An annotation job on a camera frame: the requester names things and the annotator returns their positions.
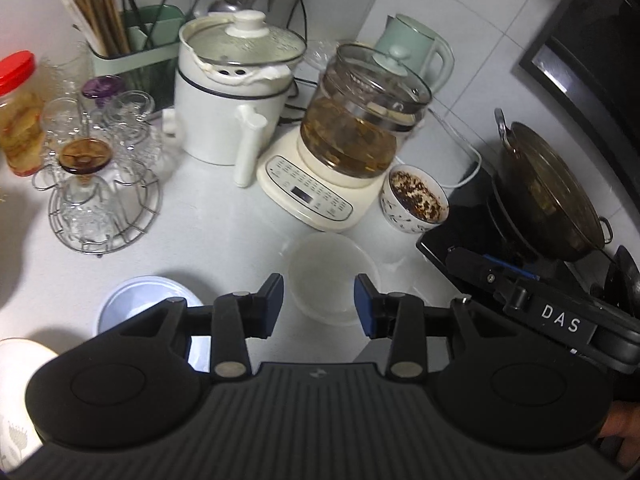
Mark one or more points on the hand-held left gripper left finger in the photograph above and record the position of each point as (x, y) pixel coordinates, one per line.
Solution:
(274, 305)

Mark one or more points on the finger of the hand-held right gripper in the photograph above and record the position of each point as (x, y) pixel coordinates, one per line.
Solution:
(475, 272)

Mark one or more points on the purple footed glass cup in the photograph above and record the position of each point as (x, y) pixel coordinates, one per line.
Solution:
(102, 86)

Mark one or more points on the amber footed glass cup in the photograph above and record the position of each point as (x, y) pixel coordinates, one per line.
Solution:
(85, 155)

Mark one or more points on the jar with red lid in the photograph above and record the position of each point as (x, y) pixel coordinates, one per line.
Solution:
(20, 125)

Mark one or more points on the white plate with gold rim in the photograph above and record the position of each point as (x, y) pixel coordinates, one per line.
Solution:
(20, 385)

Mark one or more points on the white bowl of chili flakes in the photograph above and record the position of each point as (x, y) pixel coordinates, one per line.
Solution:
(405, 215)

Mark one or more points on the pale blue plate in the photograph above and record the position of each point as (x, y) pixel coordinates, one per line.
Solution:
(135, 300)

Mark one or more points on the person's right hand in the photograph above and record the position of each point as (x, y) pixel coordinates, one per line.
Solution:
(622, 425)

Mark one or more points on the white electric cooking pot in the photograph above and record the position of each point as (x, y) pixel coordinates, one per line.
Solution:
(210, 120)

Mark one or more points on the pale green electric kettle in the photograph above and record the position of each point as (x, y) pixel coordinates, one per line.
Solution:
(430, 55)

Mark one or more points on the glass tea kettle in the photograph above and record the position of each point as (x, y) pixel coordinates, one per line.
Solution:
(350, 130)

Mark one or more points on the small clear glass cup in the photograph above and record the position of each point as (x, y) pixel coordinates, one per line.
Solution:
(135, 135)
(62, 125)

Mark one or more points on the cream kettle heating base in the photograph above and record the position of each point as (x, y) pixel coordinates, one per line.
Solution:
(300, 185)

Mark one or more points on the green utensil holder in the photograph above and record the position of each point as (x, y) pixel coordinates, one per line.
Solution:
(150, 75)

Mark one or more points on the dark range hood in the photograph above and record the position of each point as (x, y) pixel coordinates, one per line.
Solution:
(590, 50)

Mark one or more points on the clear plastic bowl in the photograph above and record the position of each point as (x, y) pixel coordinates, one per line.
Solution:
(325, 270)

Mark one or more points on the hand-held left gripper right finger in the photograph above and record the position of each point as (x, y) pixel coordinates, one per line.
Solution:
(362, 310)

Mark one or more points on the wok with glass lid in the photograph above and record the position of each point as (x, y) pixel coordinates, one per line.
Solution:
(545, 195)

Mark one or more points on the black gas stove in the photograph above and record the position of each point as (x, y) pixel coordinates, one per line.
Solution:
(470, 210)

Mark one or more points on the glass pot lid white knob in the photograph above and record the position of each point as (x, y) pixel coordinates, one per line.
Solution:
(250, 25)

